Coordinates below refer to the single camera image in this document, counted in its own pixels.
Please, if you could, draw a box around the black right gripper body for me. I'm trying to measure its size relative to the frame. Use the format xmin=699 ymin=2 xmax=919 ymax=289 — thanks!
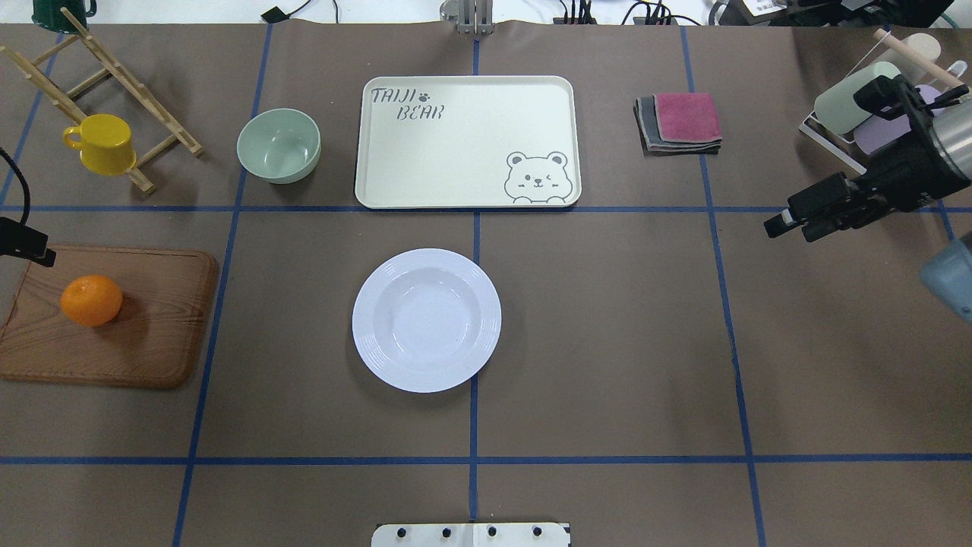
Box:
xmin=858 ymin=129 xmax=971 ymax=216

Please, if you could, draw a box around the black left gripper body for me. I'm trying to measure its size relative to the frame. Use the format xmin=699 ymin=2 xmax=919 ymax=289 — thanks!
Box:
xmin=1 ymin=217 xmax=48 ymax=258

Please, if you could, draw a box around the orange fruit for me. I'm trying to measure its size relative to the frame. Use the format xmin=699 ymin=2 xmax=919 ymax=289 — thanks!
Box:
xmin=59 ymin=274 xmax=124 ymax=327

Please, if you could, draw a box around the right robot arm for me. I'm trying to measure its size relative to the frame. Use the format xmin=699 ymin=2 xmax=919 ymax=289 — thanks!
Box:
xmin=763 ymin=103 xmax=970 ymax=242

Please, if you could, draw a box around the cream bear tray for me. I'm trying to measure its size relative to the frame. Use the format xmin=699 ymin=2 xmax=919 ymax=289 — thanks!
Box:
xmin=355 ymin=75 xmax=581 ymax=209

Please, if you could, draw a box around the purple tumbler cup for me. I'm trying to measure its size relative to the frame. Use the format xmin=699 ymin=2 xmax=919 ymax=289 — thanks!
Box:
xmin=853 ymin=84 xmax=941 ymax=156

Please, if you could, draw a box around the green tumbler cup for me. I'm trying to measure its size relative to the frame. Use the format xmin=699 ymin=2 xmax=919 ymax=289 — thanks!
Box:
xmin=813 ymin=60 xmax=901 ymax=135

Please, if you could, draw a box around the beige tumbler cup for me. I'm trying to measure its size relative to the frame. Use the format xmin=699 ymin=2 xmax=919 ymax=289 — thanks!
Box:
xmin=902 ymin=33 xmax=942 ymax=63

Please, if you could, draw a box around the yellow mug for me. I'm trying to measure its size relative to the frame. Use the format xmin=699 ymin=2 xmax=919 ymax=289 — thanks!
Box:
xmin=62 ymin=113 xmax=137 ymax=176

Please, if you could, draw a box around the wooden cutting board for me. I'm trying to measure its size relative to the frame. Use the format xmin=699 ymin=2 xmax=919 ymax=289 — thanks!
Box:
xmin=1 ymin=245 xmax=219 ymax=389

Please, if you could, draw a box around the pink folded cloth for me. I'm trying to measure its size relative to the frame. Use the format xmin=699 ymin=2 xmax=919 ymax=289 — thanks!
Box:
xmin=653 ymin=93 xmax=723 ymax=144

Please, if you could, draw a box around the wooden drying rack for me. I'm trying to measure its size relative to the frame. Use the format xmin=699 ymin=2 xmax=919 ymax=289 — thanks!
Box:
xmin=1 ymin=27 xmax=204 ymax=194

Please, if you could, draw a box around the grey folded cloth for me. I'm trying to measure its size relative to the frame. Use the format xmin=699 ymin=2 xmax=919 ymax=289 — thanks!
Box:
xmin=634 ymin=94 xmax=723 ymax=155

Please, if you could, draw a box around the dark green mug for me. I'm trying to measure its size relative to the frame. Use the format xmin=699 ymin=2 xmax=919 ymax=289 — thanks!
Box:
xmin=31 ymin=0 xmax=98 ymax=34

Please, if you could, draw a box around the green ceramic bowl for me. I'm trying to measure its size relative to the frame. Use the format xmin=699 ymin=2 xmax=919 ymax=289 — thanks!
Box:
xmin=235 ymin=108 xmax=322 ymax=185

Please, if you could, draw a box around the white round plate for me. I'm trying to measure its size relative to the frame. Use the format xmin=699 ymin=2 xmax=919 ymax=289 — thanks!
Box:
xmin=352 ymin=248 xmax=503 ymax=394

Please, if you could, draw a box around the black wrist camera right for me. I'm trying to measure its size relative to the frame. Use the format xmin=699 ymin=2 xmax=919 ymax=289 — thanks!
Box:
xmin=853 ymin=75 xmax=970 ymax=129

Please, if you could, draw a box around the white wire cup rack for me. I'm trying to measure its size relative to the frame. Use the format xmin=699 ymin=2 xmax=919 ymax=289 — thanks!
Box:
xmin=799 ymin=27 xmax=970 ymax=174

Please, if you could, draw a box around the grey metal camera mount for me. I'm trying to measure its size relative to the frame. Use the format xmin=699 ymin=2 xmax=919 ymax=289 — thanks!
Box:
xmin=440 ymin=0 xmax=495 ymax=36

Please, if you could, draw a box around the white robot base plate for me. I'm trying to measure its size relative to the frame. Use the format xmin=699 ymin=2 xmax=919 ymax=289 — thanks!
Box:
xmin=371 ymin=522 xmax=573 ymax=546

